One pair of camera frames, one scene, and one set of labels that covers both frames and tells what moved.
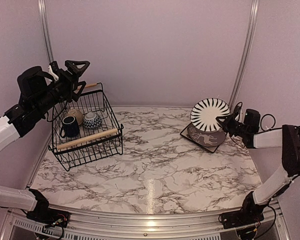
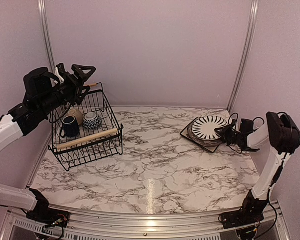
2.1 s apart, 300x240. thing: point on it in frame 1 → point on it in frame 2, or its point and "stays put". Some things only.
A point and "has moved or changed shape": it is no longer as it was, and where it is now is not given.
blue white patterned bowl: (92, 120) stays put
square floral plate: (211, 148) stays put
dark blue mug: (71, 127) stays put
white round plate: (204, 113) has moved or changed shape
